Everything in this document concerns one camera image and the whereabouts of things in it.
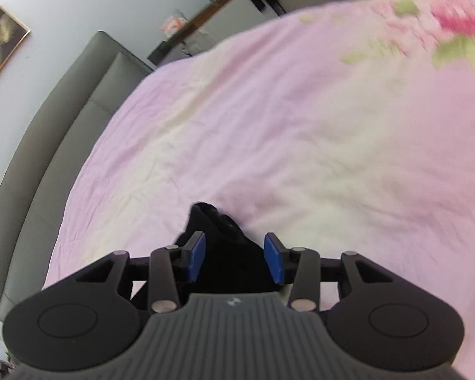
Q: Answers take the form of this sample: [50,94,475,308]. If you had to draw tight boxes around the black velvet pants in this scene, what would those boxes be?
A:
[126,202,283,313]

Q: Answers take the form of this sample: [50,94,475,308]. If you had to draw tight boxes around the pink floral bed cover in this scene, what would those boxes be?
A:
[45,0,475,379]

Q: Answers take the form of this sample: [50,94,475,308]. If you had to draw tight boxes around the grey upholstered headboard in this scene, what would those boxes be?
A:
[0,31,152,321]

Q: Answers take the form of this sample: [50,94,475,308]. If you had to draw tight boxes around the right wooden nightstand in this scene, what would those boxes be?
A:
[147,0,278,67]

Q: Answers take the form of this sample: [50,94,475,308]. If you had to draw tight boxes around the pink tissue box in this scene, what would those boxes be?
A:
[161,10,188,39]

